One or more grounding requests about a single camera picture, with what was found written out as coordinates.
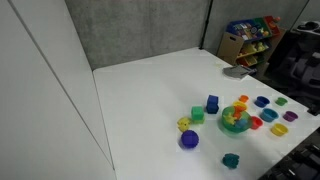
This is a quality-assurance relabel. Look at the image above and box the green bear toy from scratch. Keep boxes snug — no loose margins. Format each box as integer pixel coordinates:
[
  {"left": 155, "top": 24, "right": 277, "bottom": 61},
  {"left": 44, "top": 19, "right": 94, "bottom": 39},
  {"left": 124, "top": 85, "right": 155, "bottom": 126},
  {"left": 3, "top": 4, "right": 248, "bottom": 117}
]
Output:
[{"left": 222, "top": 153, "right": 240, "bottom": 169}]

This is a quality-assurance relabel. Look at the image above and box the yellow duck toy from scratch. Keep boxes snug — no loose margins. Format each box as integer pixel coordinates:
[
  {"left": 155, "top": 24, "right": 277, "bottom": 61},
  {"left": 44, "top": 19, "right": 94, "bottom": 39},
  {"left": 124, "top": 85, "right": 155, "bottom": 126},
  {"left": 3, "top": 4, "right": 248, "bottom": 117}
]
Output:
[{"left": 177, "top": 117, "right": 191, "bottom": 132}]

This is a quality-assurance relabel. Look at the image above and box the yellow toy in bowl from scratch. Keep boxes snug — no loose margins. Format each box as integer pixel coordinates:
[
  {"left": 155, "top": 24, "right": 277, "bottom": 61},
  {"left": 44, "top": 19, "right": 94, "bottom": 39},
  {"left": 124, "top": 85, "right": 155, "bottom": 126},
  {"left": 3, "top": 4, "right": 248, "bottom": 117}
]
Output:
[{"left": 224, "top": 114, "right": 236, "bottom": 125}]

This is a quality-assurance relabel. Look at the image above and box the yellow cup in bowl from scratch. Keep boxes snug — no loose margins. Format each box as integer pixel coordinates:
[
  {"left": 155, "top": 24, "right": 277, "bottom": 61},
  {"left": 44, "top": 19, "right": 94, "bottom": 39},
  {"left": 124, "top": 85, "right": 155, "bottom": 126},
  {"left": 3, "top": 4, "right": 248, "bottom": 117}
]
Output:
[{"left": 233, "top": 101, "right": 247, "bottom": 112}]

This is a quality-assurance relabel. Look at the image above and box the blue toy in bowl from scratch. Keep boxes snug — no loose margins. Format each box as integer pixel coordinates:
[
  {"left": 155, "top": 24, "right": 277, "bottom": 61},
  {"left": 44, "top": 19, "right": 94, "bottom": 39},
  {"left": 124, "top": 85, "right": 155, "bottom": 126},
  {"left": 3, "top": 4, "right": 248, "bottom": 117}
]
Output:
[{"left": 235, "top": 119, "right": 248, "bottom": 128}]

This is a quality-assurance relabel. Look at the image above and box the toy storage shelf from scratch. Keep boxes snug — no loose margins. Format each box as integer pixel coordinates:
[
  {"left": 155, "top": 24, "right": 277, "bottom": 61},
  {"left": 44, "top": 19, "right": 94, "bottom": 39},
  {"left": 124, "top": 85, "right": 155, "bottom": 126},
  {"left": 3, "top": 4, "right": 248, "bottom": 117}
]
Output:
[{"left": 217, "top": 16, "right": 286, "bottom": 76}]

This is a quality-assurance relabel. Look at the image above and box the green block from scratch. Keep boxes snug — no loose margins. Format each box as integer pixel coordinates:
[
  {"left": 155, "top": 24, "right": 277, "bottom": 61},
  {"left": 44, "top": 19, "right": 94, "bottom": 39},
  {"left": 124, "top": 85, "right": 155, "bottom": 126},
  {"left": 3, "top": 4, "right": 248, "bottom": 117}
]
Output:
[{"left": 191, "top": 106, "right": 205, "bottom": 124}]

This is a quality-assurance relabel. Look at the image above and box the blue block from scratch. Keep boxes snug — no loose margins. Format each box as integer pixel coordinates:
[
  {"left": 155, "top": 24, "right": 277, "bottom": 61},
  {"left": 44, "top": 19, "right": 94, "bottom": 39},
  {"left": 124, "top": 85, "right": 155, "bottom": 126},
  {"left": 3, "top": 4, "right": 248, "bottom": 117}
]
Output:
[{"left": 206, "top": 95, "right": 219, "bottom": 114}]

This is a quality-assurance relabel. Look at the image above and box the purple ball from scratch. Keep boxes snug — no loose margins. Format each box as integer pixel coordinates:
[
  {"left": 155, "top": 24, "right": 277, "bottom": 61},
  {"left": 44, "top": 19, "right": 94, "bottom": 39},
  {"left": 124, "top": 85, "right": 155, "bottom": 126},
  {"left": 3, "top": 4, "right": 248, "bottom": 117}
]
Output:
[{"left": 181, "top": 130, "right": 199, "bottom": 149}]

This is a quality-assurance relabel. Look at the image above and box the grey cloth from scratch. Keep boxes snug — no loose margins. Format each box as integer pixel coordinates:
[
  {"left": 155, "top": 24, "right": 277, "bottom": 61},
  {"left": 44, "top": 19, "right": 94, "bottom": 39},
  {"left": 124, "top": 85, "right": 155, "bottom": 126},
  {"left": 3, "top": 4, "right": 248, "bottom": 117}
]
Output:
[{"left": 222, "top": 65, "right": 254, "bottom": 79}]

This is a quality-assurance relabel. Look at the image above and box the small orange cup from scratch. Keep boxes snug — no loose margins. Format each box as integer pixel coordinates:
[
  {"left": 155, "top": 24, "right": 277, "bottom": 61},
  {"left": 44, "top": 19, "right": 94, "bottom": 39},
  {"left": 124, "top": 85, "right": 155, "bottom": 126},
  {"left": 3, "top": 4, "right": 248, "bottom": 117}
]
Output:
[{"left": 239, "top": 95, "right": 249, "bottom": 103}]

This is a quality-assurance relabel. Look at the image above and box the red cup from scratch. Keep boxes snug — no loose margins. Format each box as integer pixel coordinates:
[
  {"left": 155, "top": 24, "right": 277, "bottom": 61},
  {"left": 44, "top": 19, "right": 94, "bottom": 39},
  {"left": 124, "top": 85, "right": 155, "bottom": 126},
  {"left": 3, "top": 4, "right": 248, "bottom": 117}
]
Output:
[{"left": 251, "top": 116, "right": 263, "bottom": 130}]

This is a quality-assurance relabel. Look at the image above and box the dark blue cup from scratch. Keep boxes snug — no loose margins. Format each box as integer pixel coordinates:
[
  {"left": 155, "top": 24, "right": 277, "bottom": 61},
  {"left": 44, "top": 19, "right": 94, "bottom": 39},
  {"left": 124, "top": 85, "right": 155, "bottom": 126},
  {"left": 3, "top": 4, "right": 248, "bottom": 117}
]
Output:
[{"left": 254, "top": 96, "right": 270, "bottom": 108}]

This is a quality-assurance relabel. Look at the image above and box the light blue cup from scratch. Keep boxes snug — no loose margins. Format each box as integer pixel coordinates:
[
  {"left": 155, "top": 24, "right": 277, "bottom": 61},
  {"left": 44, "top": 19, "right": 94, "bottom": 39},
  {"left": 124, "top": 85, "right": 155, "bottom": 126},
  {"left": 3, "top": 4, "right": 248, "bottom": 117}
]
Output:
[{"left": 260, "top": 108, "right": 279, "bottom": 122}]

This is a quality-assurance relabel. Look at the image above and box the small green cup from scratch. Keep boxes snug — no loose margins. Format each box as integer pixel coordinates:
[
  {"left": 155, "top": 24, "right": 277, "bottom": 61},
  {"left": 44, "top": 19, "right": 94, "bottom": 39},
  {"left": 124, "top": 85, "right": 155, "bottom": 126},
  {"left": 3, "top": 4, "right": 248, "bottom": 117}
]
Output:
[{"left": 275, "top": 97, "right": 287, "bottom": 106}]

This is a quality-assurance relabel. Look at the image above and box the purple cup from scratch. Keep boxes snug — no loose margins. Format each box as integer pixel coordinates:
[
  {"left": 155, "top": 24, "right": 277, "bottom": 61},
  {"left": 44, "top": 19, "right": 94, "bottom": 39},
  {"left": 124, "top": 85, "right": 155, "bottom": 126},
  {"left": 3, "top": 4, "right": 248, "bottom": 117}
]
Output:
[{"left": 283, "top": 111, "right": 298, "bottom": 122}]

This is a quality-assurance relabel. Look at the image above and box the black office chair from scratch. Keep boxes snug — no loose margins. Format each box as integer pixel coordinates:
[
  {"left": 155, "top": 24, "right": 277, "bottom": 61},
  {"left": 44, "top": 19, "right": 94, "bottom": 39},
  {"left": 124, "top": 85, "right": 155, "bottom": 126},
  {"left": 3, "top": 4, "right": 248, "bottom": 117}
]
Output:
[{"left": 267, "top": 21, "right": 320, "bottom": 116}]

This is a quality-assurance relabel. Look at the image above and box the black partition post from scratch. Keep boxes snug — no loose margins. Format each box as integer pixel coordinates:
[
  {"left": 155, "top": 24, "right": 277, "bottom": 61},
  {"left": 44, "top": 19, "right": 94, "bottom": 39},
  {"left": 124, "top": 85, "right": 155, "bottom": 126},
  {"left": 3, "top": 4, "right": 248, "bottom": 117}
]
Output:
[{"left": 199, "top": 0, "right": 214, "bottom": 50}]

